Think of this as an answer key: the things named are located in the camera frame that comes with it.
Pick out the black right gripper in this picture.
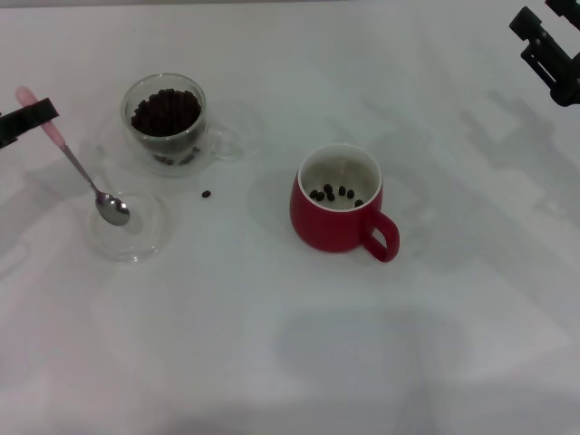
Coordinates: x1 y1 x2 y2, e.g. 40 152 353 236
508 0 580 108

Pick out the pink-handled metal spoon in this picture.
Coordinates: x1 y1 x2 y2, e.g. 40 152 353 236
15 86 131 227

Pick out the red ceramic mug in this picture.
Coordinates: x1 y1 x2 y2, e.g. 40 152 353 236
288 143 401 264

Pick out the pile of dark coffee beans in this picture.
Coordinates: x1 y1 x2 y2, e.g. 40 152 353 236
130 88 203 138

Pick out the clear glass saucer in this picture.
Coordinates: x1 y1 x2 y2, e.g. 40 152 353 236
86 189 176 267

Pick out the clear double-wall glass mug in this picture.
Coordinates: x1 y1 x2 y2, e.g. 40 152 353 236
121 72 244 179

